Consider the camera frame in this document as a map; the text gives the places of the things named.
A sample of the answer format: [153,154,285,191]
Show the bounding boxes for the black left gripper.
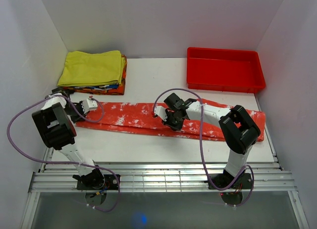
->
[63,100,89,124]

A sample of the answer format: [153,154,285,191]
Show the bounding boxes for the red white tie-dye trousers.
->
[75,99,265,141]

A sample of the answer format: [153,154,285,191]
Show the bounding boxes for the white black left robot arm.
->
[32,88,106,189]

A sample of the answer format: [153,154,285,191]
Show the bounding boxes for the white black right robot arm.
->
[153,93,261,191]

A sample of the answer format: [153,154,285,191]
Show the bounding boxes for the folded yellow trousers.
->
[57,50,125,87]

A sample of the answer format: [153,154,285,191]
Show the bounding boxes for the folded orange patterned trousers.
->
[61,54,127,95]

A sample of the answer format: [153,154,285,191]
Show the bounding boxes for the red plastic tray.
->
[186,47,266,94]

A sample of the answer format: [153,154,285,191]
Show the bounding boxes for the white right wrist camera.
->
[154,105,167,121]

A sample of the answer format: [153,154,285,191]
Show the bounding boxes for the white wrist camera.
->
[81,99,98,113]
[154,105,167,121]

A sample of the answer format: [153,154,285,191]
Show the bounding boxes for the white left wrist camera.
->
[81,99,98,113]

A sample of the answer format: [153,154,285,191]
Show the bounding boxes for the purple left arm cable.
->
[6,94,121,212]

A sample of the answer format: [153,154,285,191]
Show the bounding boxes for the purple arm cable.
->
[152,88,255,207]
[6,94,121,212]

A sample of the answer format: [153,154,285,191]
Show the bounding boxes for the aluminium table edge rail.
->
[29,162,297,192]

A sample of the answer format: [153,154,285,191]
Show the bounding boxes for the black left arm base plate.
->
[76,174,121,191]

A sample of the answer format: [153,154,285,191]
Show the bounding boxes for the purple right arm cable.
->
[152,88,255,207]

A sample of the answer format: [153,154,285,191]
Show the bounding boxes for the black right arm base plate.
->
[210,173,253,189]

